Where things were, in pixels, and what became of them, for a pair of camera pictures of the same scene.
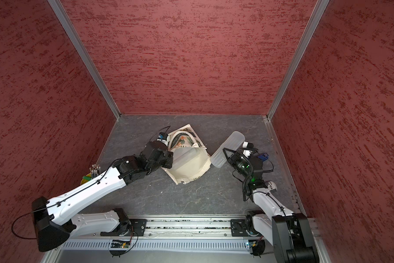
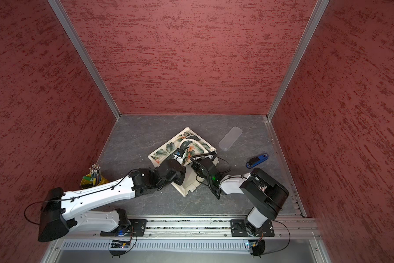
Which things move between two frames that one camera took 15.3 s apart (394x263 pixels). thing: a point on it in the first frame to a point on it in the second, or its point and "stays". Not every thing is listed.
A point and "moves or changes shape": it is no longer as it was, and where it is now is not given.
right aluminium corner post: x=311 y=26 stays
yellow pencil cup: x=93 y=171 stays
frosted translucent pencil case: x=219 y=159 moves or changes shape
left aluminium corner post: x=77 y=40 stays
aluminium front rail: x=174 y=228 stays
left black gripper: x=169 y=156 to x=181 y=175
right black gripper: x=234 y=158 to x=195 y=166
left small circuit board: x=120 y=244 stays
